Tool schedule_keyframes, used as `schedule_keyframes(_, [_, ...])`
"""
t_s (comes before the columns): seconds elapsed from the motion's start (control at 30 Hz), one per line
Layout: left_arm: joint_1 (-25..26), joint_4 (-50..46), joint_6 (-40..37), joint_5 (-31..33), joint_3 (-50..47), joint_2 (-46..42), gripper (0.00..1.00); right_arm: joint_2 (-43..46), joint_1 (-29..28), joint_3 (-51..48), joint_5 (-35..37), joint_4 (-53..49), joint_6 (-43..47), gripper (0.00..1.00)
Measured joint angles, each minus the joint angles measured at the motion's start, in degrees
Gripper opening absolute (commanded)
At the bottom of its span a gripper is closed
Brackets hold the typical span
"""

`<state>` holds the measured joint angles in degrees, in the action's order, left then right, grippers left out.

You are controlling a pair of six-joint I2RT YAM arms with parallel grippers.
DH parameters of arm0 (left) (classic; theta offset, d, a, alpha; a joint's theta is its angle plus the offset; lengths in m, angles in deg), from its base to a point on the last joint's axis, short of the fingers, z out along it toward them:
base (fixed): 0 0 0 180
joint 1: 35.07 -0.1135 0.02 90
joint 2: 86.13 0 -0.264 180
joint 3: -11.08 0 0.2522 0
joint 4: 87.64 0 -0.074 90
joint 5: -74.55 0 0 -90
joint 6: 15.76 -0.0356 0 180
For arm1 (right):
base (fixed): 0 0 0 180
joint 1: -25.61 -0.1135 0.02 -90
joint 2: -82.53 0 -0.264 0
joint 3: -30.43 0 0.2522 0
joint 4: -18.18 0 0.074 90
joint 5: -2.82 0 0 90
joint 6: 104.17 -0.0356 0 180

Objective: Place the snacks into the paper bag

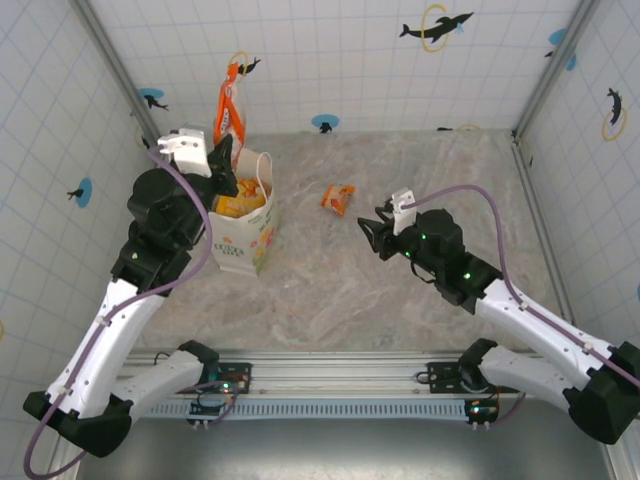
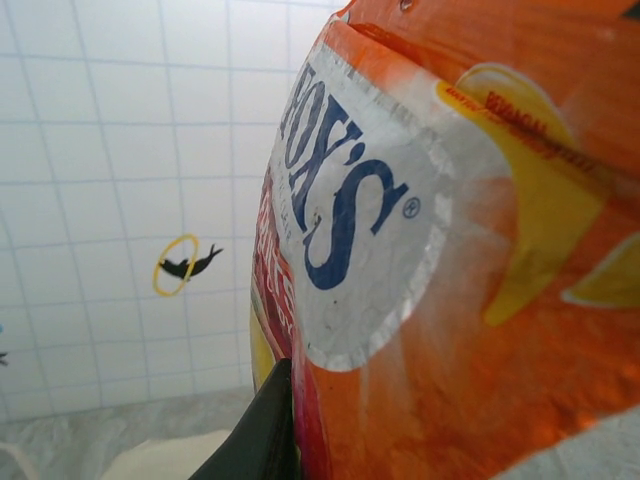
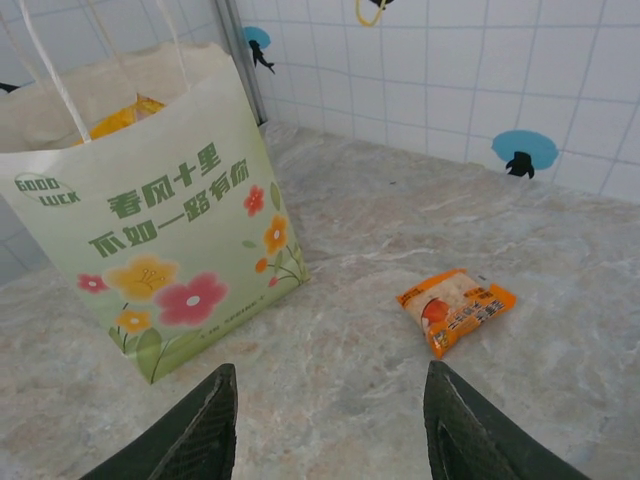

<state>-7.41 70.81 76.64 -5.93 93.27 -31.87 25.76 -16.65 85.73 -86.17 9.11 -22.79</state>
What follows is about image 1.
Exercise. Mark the yellow chips bag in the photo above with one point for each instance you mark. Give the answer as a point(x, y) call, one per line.
point(242, 197)

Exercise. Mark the orange white mango snack packet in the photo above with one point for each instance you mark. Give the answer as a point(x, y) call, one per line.
point(230, 110)

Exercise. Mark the white paper bag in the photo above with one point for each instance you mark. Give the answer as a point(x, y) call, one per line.
point(245, 245)

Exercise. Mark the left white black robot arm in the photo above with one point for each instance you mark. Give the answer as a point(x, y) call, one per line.
point(100, 340)

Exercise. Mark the small orange snack packet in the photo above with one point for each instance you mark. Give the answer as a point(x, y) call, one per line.
point(339, 199)

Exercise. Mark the blue oval dolphin sticker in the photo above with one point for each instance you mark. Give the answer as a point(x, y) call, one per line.
point(84, 192)

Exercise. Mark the right controller board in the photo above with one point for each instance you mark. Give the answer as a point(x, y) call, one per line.
point(482, 411)

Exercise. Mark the controller board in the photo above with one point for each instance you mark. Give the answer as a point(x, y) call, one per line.
point(215, 400)
point(482, 411)

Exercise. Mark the left controller board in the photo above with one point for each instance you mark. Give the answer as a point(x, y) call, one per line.
point(215, 400)

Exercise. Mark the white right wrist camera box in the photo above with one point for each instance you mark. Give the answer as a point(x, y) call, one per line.
point(402, 215)

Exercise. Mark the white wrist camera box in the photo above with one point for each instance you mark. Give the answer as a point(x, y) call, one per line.
point(190, 150)
point(402, 215)

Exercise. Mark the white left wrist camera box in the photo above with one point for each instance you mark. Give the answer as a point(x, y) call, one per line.
point(190, 150)

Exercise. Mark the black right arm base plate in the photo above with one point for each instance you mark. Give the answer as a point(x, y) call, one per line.
point(442, 375)

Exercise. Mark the aluminium corner post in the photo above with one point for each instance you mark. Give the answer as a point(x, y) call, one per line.
point(555, 65)
point(120, 75)

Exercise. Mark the aluminium mounting rail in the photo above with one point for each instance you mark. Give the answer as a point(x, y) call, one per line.
point(340, 375)

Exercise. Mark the blue patches wall sticker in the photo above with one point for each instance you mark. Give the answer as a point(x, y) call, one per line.
point(557, 37)

